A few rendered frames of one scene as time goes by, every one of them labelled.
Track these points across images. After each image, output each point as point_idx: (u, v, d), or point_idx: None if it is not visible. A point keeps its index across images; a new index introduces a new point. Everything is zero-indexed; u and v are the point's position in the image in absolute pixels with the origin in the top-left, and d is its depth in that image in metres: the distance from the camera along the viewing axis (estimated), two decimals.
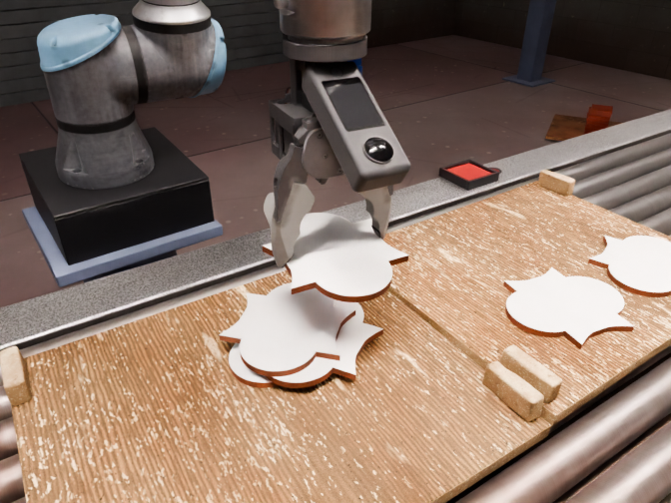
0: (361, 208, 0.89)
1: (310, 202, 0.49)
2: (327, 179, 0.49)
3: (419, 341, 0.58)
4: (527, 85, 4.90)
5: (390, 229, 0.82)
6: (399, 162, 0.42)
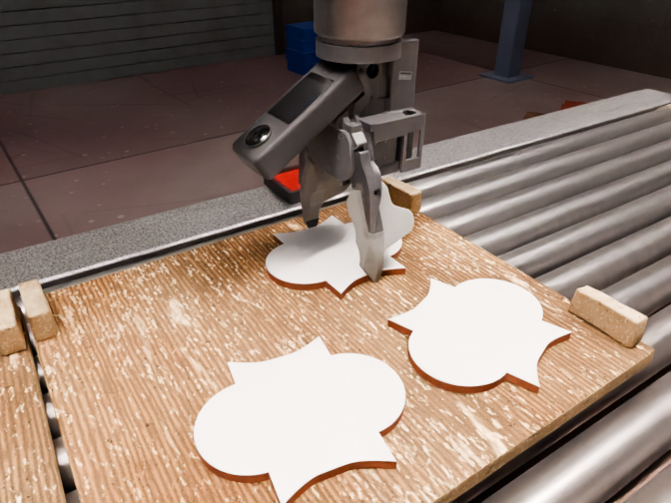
0: (126, 231, 0.63)
1: (315, 184, 0.53)
2: (324, 171, 0.51)
3: (4, 492, 0.32)
4: (504, 81, 4.65)
5: (139, 263, 0.56)
6: (254, 153, 0.43)
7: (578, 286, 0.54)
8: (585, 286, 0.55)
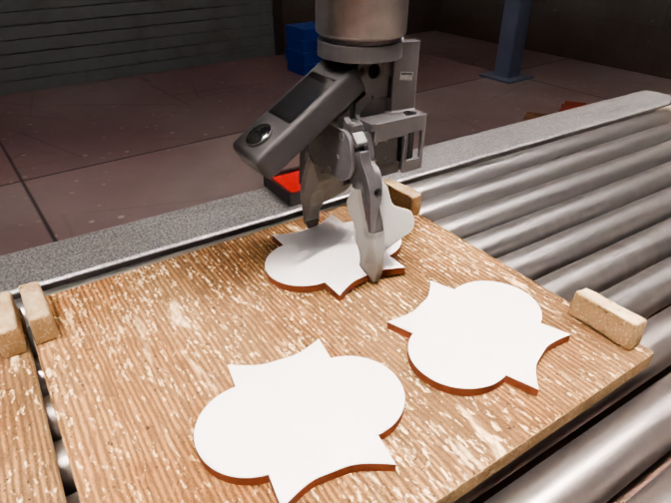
0: (126, 233, 0.63)
1: (316, 184, 0.53)
2: (325, 171, 0.51)
3: (5, 495, 0.33)
4: (504, 82, 4.65)
5: (139, 265, 0.57)
6: (254, 152, 0.43)
7: (577, 288, 0.55)
8: (584, 288, 0.55)
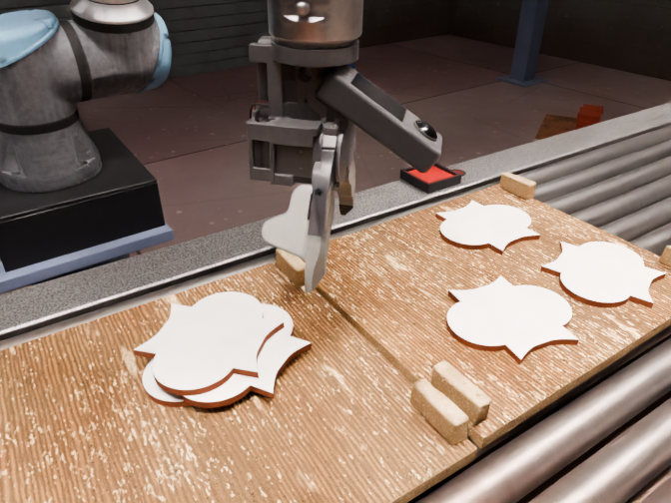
0: None
1: (334, 209, 0.48)
2: (340, 181, 0.49)
3: (350, 355, 0.55)
4: (520, 85, 4.87)
5: (340, 234, 0.79)
6: (438, 136, 0.47)
7: (657, 250, 0.77)
8: (661, 250, 0.77)
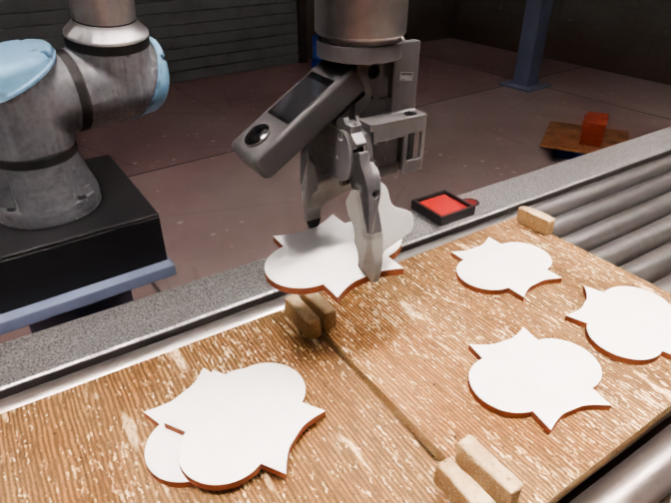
0: None
1: (316, 184, 0.53)
2: (325, 171, 0.51)
3: (367, 423, 0.51)
4: (523, 90, 4.84)
5: None
6: (252, 152, 0.43)
7: None
8: None
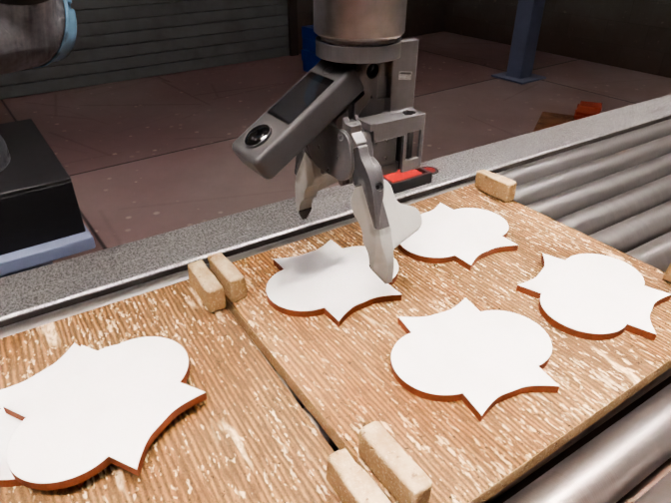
0: (257, 216, 0.73)
1: (312, 179, 0.53)
2: (324, 171, 0.51)
3: (260, 408, 0.42)
4: (517, 82, 4.74)
5: (282, 243, 0.66)
6: (253, 153, 0.43)
7: (660, 262, 0.64)
8: (665, 262, 0.64)
